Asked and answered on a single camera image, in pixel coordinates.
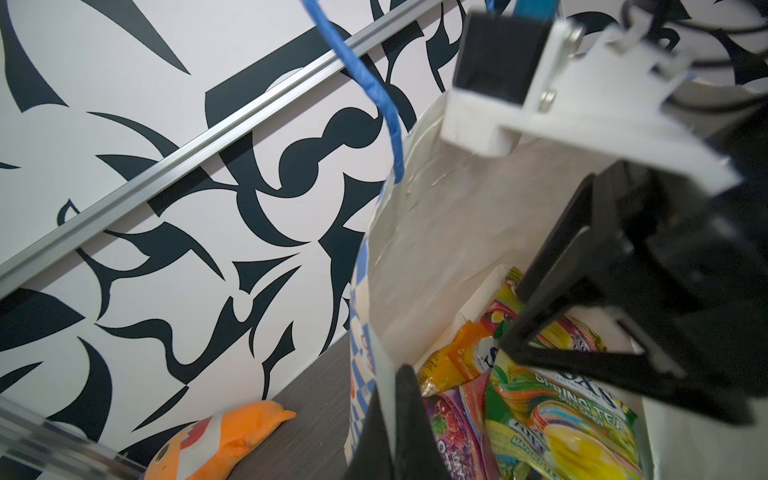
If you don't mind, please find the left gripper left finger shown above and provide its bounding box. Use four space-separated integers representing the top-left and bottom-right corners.
343 390 394 480

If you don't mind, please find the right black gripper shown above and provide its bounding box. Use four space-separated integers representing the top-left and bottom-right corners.
500 108 767 426

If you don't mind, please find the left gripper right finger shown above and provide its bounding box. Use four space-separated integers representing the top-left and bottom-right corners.
394 365 451 480

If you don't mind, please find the purple black cherry candy bag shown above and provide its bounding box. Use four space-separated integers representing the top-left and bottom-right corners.
424 372 502 480

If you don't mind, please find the orange Fox's fruits candy bag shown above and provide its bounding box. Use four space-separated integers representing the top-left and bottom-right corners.
416 320 504 397

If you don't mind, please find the green Fox's candy bag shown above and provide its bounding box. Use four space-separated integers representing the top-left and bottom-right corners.
482 266 646 480

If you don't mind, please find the blue checkered paper bag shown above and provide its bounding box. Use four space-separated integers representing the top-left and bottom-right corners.
299 0 768 480

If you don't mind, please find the orange plush toy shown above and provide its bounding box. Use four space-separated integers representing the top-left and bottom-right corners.
142 401 296 479

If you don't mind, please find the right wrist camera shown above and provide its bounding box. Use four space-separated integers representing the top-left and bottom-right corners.
441 20 743 196

